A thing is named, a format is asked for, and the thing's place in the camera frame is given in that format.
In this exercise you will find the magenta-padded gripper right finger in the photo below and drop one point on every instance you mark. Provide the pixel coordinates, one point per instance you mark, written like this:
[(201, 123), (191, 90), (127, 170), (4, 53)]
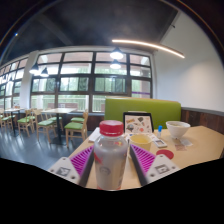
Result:
[(161, 168)]

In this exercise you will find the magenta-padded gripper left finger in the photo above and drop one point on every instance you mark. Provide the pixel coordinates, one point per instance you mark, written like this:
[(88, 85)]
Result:
[(63, 169)]

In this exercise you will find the clear red-capped drink bottle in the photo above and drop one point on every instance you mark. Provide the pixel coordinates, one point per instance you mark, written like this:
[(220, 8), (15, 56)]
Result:
[(110, 163)]

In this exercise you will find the flat round red coaster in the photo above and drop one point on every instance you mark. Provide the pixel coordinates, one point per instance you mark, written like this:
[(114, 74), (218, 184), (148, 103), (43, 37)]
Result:
[(165, 154)]

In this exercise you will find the small white flat device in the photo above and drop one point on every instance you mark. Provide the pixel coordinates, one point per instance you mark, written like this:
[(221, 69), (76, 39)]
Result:
[(160, 142)]

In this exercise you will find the small blue-capped tube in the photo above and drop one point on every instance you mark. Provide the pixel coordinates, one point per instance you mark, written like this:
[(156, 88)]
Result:
[(159, 131)]

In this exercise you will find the white ceramic bowl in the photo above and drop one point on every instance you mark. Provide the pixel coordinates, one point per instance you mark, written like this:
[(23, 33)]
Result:
[(177, 130)]

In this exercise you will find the group of green-seated wooden chairs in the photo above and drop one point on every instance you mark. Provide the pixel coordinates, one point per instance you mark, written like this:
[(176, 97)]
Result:
[(74, 126)]

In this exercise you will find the black-framed sticker-covered tablet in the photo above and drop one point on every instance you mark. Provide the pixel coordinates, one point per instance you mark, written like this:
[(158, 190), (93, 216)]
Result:
[(138, 123)]

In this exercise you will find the green upholstered booth bench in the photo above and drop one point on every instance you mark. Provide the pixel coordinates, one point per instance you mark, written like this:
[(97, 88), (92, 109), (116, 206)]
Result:
[(163, 110)]

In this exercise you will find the light wooden dining table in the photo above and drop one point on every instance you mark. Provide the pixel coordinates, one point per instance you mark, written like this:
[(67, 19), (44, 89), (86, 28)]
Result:
[(58, 110), (12, 110)]

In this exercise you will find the group of pendant lamps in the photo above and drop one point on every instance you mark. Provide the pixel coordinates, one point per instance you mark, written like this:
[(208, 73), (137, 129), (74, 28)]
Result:
[(116, 54)]

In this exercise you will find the long curved ceiling light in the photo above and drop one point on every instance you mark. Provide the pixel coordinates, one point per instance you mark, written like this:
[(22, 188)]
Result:
[(150, 45)]

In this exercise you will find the large black-framed window wall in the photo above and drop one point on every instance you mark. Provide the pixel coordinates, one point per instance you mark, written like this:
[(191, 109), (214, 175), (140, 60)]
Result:
[(75, 68)]

